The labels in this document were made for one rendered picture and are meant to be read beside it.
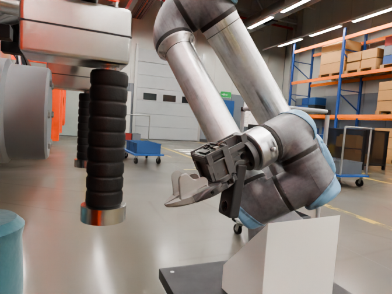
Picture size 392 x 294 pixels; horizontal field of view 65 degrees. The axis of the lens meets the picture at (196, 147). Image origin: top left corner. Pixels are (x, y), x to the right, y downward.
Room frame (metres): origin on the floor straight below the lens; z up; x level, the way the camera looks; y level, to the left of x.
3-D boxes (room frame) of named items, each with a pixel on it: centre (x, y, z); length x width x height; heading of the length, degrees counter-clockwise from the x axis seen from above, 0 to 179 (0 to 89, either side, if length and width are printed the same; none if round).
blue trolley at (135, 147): (6.32, 1.11, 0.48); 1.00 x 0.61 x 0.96; 26
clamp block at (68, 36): (0.29, 0.12, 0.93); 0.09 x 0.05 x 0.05; 113
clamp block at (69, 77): (0.60, 0.25, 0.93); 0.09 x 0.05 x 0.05; 113
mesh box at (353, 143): (8.04, -4.14, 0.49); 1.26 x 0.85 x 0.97; 24
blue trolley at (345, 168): (5.26, -2.36, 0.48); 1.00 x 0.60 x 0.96; 20
